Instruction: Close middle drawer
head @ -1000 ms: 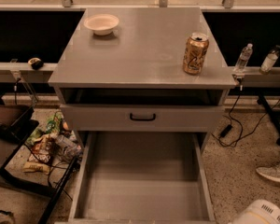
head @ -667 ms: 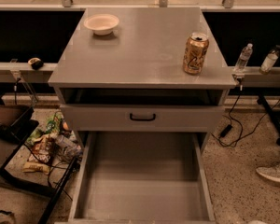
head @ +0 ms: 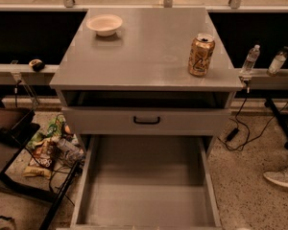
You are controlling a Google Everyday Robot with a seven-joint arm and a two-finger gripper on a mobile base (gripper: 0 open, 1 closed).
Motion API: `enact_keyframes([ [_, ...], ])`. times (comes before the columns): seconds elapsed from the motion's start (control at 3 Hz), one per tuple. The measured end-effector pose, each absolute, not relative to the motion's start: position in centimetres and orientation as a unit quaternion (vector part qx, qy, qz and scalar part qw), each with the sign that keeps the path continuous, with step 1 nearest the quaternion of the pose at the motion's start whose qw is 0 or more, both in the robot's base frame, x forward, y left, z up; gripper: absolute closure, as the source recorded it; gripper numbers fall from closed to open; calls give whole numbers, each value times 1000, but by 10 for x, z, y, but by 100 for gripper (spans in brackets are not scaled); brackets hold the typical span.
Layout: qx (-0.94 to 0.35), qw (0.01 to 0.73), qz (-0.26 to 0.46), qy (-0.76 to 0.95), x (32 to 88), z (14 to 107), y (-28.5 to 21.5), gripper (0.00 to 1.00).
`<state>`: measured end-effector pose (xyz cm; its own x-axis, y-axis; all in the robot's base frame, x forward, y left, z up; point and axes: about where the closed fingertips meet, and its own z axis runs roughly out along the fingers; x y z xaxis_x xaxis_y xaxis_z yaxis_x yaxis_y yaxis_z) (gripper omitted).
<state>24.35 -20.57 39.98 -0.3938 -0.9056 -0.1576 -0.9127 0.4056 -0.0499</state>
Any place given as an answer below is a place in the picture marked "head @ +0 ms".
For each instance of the grey drawer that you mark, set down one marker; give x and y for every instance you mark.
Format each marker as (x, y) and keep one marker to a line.
(146, 121)
(137, 182)

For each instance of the grey drawer cabinet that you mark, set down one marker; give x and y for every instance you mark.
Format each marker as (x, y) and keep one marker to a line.
(145, 65)

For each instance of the grey top drawer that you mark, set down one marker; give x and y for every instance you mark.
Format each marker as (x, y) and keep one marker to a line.
(146, 121)

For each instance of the gold soda can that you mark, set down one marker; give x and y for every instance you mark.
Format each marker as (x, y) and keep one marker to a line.
(201, 51)

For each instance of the crushed plastic bottle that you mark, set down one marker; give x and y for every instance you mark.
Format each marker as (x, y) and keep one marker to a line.
(71, 153)

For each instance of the green snack bag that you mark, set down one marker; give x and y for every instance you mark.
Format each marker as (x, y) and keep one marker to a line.
(52, 131)

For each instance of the white paper bowl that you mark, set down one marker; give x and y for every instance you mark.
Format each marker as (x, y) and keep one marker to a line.
(104, 24)

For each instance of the chips snack bag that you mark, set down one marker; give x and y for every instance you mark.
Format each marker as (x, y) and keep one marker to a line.
(42, 160)

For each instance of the clear water bottle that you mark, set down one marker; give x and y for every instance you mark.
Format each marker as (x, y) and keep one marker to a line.
(250, 60)

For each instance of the black rolling stand leg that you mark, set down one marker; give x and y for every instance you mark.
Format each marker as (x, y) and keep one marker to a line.
(279, 117)

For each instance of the grey sneaker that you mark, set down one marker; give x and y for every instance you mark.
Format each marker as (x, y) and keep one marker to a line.
(279, 178)

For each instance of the black cart frame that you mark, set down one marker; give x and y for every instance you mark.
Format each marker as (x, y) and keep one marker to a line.
(16, 130)

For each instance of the grey metal rail ledge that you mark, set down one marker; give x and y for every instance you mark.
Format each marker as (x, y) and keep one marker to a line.
(11, 73)

